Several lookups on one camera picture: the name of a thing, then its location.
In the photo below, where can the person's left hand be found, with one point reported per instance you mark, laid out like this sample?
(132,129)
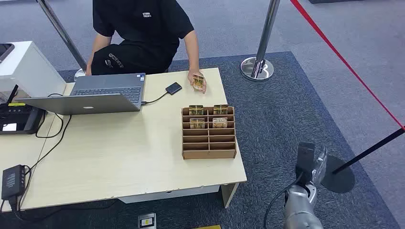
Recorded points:
(191,77)

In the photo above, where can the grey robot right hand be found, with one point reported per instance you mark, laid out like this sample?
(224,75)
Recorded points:
(320,167)

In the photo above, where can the person's right hand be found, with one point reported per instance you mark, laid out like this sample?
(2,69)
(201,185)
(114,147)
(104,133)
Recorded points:
(88,70)

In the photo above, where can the brown wooden card holder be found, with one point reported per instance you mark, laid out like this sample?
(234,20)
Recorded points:
(208,154)

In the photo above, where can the person's left forearm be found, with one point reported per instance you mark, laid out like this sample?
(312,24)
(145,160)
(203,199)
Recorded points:
(193,52)

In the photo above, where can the person's right forearm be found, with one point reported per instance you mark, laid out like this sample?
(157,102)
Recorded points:
(96,50)

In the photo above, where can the small black card reader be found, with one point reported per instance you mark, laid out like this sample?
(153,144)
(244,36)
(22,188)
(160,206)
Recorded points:
(173,88)

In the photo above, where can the person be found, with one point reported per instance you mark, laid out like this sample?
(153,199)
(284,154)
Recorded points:
(142,38)

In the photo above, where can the black stanchion with round base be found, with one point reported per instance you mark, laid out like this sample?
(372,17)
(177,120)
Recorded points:
(341,180)

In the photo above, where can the silver laptop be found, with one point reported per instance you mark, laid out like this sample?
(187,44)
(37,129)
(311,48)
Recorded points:
(95,104)

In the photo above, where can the white box cabinet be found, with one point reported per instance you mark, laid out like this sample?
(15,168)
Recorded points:
(31,72)

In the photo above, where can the dark grey floor rug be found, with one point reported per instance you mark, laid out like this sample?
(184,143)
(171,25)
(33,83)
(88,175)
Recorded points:
(269,110)

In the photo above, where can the black desktop terminal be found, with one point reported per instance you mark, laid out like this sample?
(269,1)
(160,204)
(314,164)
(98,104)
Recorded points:
(22,120)

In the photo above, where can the black tablet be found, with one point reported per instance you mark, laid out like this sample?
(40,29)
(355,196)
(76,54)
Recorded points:
(4,50)

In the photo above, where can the light wooden desk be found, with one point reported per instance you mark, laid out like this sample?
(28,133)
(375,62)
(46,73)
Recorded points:
(126,151)
(19,151)

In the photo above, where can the red barrier belt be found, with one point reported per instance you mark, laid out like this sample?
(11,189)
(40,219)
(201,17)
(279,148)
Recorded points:
(341,57)

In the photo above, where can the yellow floor marker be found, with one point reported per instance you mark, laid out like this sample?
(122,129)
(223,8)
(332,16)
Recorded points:
(205,227)

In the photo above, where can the black power hub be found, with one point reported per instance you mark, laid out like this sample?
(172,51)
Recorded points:
(12,181)

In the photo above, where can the floor socket plate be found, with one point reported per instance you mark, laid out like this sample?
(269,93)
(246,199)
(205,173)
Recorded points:
(147,221)

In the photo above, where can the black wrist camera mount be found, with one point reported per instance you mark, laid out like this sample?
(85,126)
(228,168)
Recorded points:
(305,158)

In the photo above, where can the slanted chrome stanchion post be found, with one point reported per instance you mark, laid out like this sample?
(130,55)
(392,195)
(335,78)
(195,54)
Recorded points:
(61,33)

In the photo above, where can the upright chrome stanchion post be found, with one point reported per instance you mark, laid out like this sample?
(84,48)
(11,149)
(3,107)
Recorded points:
(264,38)

